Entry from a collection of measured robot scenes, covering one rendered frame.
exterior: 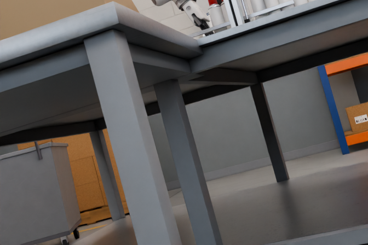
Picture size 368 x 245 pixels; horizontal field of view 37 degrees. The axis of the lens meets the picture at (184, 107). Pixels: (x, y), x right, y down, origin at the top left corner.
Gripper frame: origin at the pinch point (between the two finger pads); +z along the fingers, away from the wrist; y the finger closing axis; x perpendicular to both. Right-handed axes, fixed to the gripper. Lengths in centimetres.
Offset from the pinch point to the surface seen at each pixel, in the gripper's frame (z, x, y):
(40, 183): -23, 185, 130
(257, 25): 22, -23, -65
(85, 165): -40, 222, 271
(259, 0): 1.9, -23.5, -2.2
